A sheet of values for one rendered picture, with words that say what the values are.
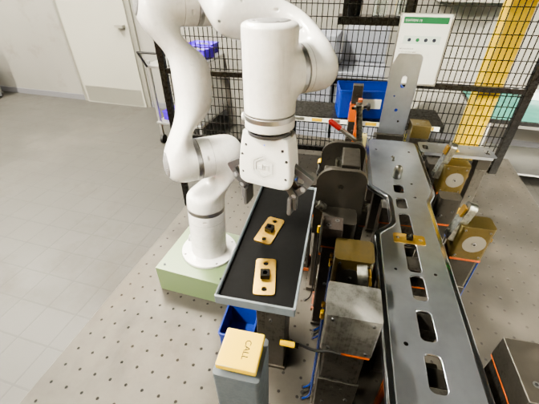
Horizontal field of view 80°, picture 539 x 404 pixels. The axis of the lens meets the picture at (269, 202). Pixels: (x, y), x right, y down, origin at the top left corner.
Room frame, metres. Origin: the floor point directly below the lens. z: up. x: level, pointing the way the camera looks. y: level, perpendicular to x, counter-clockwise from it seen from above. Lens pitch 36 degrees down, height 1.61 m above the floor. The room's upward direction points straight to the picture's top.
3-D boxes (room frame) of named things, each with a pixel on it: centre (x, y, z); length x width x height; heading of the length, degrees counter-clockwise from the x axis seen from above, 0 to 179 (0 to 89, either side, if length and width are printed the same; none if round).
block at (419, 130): (1.36, -0.67, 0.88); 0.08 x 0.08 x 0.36; 78
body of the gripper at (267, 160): (0.51, 0.00, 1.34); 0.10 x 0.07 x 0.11; 67
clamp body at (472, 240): (0.68, -0.59, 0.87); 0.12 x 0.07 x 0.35; 78
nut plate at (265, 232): (0.52, 0.00, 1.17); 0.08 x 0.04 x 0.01; 157
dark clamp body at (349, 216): (0.67, -0.17, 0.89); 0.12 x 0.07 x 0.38; 78
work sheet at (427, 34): (1.64, -0.70, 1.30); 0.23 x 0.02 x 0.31; 78
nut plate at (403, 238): (0.66, -0.39, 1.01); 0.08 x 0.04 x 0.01; 77
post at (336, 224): (0.62, -0.16, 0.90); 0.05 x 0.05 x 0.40; 78
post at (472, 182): (1.19, -0.89, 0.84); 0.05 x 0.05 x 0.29; 78
